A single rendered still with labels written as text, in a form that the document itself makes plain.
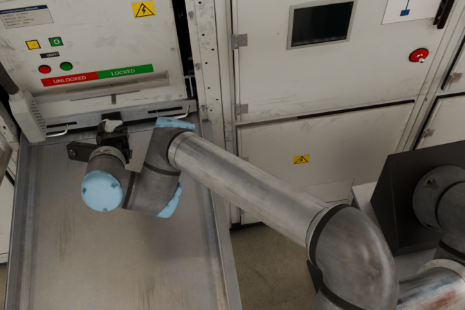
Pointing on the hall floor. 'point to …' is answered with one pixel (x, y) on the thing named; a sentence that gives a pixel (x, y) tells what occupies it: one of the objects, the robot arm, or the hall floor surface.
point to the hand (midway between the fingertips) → (106, 129)
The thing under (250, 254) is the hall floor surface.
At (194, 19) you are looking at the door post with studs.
